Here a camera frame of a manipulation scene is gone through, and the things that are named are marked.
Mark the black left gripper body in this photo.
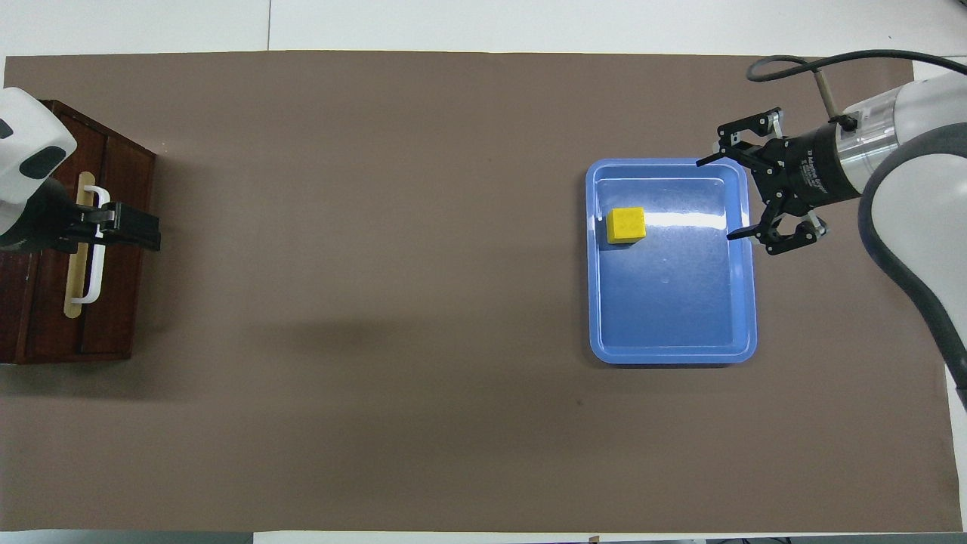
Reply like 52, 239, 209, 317
0, 178, 73, 254

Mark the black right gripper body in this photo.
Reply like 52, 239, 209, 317
771, 125, 862, 209

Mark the yellow cube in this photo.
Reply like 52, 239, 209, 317
606, 206, 647, 246

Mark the dark wooden cabinet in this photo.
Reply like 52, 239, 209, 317
0, 99, 157, 365

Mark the blue plastic tray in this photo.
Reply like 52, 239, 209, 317
585, 157, 758, 366

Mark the brown table mat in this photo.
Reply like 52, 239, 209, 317
0, 50, 964, 534

